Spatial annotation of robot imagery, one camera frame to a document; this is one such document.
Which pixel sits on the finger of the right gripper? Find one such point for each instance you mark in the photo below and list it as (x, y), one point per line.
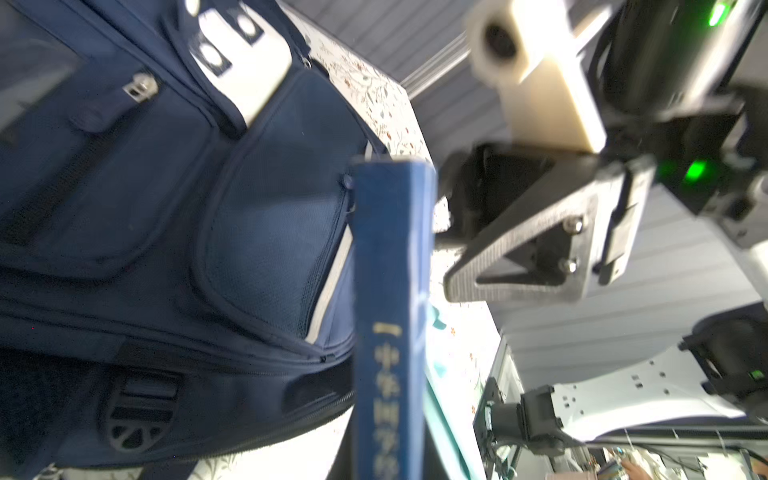
(579, 219)

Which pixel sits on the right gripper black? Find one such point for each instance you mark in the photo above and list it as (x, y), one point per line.
(662, 79)

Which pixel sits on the navy notebook yellow label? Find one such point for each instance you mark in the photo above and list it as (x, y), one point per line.
(393, 240)

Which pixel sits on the navy blue student backpack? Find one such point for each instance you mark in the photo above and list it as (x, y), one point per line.
(176, 253)

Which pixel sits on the light blue pencil pouch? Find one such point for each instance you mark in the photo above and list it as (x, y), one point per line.
(453, 388)

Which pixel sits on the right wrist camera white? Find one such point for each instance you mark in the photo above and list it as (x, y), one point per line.
(526, 51)

